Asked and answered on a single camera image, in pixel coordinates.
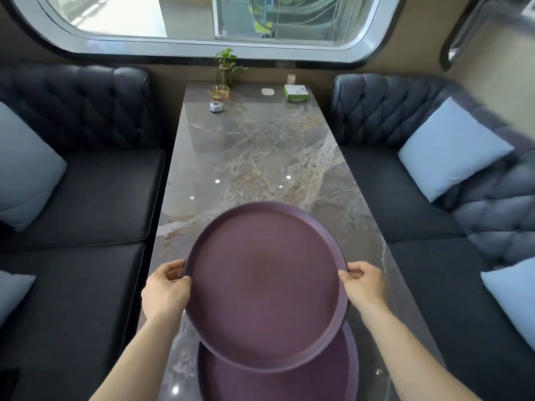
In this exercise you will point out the black tufted leather sofa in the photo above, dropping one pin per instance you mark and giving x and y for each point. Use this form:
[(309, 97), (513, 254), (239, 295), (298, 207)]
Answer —
[(79, 229), (439, 229)]

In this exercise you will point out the silver framed window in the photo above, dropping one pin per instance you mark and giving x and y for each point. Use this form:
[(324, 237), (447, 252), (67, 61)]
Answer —
[(472, 29)]

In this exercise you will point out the amber glass ashtray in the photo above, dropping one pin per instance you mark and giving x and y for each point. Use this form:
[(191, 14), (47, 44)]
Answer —
[(219, 92)]

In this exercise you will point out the green and white tissue box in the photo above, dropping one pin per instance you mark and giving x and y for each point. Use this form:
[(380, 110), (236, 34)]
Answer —
[(296, 93)]

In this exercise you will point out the person's left forearm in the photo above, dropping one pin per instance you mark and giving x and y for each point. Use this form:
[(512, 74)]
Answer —
[(136, 359)]

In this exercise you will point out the person's right hand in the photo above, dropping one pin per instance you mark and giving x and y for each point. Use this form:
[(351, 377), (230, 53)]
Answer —
[(365, 288)]

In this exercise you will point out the rounded window with silver frame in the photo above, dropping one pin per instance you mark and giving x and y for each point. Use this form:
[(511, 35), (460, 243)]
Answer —
[(200, 20)]

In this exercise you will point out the round purple tray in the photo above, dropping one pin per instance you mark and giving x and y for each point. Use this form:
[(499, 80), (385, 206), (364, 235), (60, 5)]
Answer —
[(267, 283), (317, 377)]

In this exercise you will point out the person's right forearm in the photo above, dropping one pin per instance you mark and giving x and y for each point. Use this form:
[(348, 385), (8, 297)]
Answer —
[(411, 354)]

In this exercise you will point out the person's right thumb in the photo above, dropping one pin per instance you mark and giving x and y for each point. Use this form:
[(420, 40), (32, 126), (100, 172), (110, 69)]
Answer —
[(347, 283)]

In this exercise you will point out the person's left hand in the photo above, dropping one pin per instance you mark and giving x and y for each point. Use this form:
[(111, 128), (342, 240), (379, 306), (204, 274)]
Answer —
[(165, 294)]

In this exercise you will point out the small white hexagonal device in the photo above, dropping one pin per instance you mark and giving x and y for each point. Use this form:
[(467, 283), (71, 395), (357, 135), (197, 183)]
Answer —
[(216, 107)]

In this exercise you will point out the light blue cushion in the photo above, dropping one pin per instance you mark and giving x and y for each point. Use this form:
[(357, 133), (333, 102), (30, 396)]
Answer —
[(10, 292), (453, 150), (25, 171), (514, 298)]

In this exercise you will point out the person's left thumb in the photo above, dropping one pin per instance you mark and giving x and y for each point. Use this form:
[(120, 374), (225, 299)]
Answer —
[(180, 281)]

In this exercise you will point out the green plant in glass vase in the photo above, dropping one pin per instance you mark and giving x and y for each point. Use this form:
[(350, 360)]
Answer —
[(227, 66)]

